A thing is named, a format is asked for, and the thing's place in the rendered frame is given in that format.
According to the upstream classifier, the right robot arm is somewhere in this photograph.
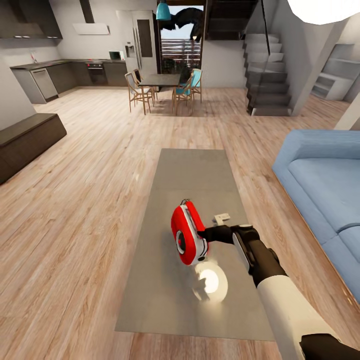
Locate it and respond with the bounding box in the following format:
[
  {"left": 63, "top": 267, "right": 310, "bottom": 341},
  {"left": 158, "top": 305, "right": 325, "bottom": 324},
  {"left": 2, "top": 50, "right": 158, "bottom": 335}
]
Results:
[{"left": 197, "top": 213, "right": 360, "bottom": 360}]

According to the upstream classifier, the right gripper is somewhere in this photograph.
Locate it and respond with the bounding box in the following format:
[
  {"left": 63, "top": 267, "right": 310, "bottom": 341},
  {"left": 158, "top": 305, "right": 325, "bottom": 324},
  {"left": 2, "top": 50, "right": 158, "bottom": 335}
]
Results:
[{"left": 197, "top": 225, "right": 227, "bottom": 243}]

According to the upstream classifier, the radio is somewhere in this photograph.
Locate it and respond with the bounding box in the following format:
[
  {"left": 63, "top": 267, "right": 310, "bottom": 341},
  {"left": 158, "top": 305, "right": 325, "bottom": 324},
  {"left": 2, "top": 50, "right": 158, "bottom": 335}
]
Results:
[{"left": 171, "top": 199, "right": 210, "bottom": 266}]

